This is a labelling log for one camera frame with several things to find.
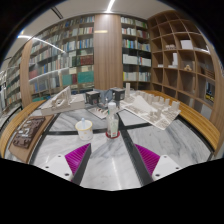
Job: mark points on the flat round red coaster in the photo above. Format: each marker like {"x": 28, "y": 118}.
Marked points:
{"x": 112, "y": 136}

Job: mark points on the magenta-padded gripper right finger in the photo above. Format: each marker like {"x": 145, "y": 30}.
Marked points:
{"x": 163, "y": 165}

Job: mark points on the brown relief site model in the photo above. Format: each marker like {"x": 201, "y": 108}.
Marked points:
{"x": 28, "y": 131}

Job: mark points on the white cup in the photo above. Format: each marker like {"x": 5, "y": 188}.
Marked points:
{"x": 84, "y": 131}

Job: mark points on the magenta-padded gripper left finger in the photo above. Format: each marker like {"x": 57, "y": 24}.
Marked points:
{"x": 60, "y": 165}

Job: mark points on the dark grey building model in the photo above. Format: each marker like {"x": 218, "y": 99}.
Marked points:
{"x": 103, "y": 97}

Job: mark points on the white ramp architectural model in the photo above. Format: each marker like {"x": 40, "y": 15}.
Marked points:
{"x": 61, "y": 103}

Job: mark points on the clear plastic drink bottle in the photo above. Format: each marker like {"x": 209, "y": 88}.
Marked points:
{"x": 112, "y": 123}

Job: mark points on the narrow bookshelf full of books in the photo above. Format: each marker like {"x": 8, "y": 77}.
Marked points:
{"x": 135, "y": 56}

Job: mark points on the ceiling strip light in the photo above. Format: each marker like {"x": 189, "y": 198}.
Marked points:
{"x": 110, "y": 5}

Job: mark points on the wooden cubby shelf unit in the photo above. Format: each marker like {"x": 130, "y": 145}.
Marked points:
{"x": 186, "y": 66}

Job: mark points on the white city block model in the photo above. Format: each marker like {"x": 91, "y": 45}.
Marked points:
{"x": 150, "y": 110}

